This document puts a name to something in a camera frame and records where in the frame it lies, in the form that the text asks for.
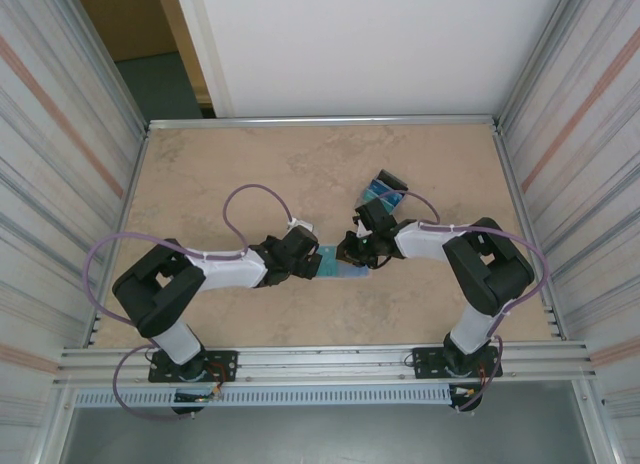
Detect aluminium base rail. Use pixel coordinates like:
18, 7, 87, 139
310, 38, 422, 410
58, 341, 599, 385

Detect brown wooden door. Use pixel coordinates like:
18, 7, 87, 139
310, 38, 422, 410
72, 0, 179, 63

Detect grey slotted cable duct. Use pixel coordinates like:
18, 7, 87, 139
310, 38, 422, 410
73, 387, 454, 409

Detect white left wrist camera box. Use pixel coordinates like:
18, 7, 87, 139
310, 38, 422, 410
285, 216, 317, 235

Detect aluminium table side rail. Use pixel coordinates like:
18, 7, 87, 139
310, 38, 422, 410
492, 123, 569, 341

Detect black credit card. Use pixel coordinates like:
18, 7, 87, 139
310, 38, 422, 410
375, 167, 411, 191

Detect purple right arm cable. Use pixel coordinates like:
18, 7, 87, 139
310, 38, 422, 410
355, 191, 551, 414

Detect aluminium table end rail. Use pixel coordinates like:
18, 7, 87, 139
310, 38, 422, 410
147, 114, 501, 131

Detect beige card holder wallet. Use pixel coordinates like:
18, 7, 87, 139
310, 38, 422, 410
315, 243, 372, 281

